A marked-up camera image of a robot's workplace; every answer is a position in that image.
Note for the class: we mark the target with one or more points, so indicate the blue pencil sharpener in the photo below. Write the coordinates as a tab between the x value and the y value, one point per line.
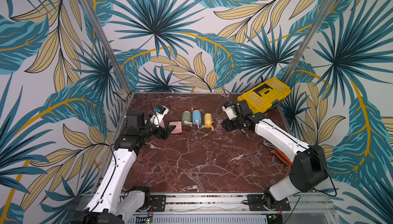
196	118

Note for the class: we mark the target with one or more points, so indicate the yellow black toolbox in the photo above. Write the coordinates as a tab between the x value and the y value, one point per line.
266	95

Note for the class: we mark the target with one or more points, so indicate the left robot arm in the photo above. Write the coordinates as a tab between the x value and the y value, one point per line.
106	207

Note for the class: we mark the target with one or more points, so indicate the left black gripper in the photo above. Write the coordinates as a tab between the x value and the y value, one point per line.
166	132

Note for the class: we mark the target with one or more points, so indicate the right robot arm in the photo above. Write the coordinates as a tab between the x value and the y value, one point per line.
308	168

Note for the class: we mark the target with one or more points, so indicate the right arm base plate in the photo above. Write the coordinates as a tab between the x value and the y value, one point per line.
262	202

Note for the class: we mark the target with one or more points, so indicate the aluminium front rail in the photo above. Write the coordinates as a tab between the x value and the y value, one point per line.
221	208

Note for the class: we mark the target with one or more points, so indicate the orange handled pliers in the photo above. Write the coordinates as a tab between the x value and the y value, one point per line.
273	150

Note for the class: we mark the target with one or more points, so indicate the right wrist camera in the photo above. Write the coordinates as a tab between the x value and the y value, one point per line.
228	108

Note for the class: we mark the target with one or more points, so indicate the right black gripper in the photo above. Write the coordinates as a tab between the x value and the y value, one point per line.
233	123

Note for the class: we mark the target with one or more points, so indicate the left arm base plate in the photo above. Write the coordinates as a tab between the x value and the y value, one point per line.
155	203

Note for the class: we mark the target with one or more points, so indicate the green pencil sharpener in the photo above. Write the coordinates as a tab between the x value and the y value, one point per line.
186	119

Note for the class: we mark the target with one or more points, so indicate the yellow pencil sharpener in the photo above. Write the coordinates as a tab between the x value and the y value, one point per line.
208	121

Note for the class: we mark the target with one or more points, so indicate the pink sharpener back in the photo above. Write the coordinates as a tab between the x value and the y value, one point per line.
177	127

